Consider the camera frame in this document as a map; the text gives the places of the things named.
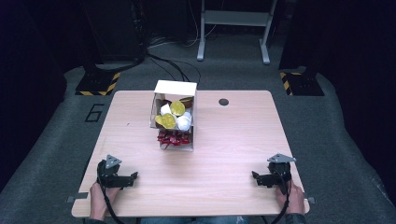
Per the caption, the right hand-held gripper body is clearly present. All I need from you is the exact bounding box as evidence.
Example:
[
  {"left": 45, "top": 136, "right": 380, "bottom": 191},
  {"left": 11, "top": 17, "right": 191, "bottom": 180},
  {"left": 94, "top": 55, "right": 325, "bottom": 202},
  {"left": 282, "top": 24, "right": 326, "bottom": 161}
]
[{"left": 266, "top": 152, "right": 297, "bottom": 196}]

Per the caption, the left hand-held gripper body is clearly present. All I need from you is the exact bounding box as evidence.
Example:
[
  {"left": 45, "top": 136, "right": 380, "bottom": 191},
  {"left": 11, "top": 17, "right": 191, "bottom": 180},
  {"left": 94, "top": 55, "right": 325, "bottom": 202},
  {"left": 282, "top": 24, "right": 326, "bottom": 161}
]
[{"left": 96, "top": 154, "right": 126, "bottom": 189}]

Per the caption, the person's left hand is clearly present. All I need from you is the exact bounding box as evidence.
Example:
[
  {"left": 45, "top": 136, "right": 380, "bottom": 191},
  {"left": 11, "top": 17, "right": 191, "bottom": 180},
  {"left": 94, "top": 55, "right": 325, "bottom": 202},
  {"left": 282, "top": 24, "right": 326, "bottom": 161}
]
[{"left": 89, "top": 181, "right": 121, "bottom": 219}]

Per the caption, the person's right hand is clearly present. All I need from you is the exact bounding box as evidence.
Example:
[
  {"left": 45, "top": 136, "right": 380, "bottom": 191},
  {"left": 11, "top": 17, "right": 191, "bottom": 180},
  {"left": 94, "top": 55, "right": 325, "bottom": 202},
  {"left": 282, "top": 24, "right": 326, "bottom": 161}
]
[{"left": 275, "top": 179, "right": 306, "bottom": 216}]

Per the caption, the black striped stand base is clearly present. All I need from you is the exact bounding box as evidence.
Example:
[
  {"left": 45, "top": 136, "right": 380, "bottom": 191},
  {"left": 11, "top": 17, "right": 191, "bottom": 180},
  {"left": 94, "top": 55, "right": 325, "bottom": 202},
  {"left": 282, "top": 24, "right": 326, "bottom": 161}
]
[
  {"left": 75, "top": 63, "right": 121, "bottom": 97},
  {"left": 278, "top": 68, "right": 325, "bottom": 97}
]

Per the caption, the white cardboard box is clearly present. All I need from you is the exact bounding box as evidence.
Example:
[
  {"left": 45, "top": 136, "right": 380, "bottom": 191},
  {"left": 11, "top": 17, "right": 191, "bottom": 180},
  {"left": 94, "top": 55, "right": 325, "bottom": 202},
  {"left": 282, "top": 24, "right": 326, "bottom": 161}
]
[{"left": 148, "top": 79, "right": 198, "bottom": 153}]

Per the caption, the white metal stand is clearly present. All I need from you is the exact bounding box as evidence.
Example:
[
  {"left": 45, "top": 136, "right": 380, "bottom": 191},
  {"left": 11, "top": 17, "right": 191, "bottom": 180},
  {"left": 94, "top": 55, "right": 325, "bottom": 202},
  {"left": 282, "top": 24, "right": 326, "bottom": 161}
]
[{"left": 196, "top": 0, "right": 278, "bottom": 65}]

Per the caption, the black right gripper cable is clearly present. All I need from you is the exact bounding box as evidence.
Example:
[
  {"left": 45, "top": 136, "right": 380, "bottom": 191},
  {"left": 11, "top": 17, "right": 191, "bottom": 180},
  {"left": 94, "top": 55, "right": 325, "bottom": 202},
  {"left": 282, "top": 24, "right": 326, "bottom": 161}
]
[{"left": 269, "top": 169, "right": 293, "bottom": 224}]

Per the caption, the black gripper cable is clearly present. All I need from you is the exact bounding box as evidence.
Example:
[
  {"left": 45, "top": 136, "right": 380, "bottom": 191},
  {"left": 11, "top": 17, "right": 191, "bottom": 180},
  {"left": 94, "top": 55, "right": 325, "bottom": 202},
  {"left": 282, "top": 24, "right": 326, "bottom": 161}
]
[
  {"left": 97, "top": 175, "right": 126, "bottom": 224},
  {"left": 269, "top": 169, "right": 293, "bottom": 224}
]

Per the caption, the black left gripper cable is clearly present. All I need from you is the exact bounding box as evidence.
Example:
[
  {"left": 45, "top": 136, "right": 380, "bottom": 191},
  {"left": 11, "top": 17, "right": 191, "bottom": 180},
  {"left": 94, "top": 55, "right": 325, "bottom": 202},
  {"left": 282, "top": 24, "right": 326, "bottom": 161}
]
[{"left": 97, "top": 175, "right": 126, "bottom": 224}]

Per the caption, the bundle of floor cables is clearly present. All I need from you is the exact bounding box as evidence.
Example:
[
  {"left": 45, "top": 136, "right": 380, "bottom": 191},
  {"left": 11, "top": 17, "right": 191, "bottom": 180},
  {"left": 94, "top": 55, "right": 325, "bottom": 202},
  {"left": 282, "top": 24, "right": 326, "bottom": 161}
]
[{"left": 136, "top": 0, "right": 219, "bottom": 84}]

